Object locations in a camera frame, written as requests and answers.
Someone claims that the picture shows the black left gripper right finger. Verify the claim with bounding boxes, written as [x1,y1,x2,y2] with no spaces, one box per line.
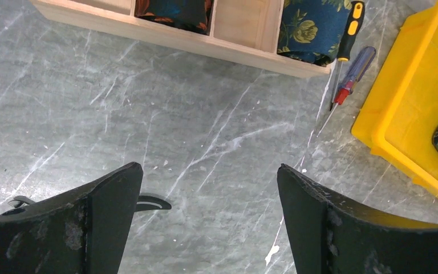
[277,164,438,273]

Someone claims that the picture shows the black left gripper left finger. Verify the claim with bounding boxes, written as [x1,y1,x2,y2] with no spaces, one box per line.
[0,162,143,273]

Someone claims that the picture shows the small black curved piece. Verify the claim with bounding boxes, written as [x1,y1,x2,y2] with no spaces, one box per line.
[8,195,172,212]

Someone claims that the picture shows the yellow plastic tray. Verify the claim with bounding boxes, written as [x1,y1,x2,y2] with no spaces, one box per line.
[351,1,438,198]

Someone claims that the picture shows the blue rolled tie yellow flowers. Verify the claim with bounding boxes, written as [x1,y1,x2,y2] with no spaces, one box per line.
[277,0,352,66]

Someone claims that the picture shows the wooden compartment organizer box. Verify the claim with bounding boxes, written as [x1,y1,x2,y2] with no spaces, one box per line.
[32,1,331,78]

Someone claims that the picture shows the dark rolled tie orange pattern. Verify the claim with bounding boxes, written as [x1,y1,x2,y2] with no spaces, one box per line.
[134,0,213,34]

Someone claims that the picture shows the blue red handled screwdriver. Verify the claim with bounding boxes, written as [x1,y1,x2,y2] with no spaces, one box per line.
[317,46,376,136]

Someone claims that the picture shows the black yellow handled screwdriver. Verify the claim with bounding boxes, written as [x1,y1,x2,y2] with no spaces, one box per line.
[330,1,366,111]

